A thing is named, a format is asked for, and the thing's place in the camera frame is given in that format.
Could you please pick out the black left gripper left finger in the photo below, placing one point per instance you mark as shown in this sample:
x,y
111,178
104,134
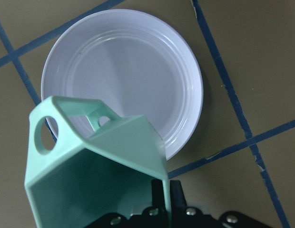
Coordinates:
x,y
158,199

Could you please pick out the lavender round plate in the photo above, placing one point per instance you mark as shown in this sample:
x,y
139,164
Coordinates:
x,y
136,64

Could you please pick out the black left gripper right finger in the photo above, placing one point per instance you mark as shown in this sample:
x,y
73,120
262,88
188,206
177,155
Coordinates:
x,y
177,196

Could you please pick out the mint green faceted cup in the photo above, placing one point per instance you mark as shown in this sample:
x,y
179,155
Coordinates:
x,y
85,161

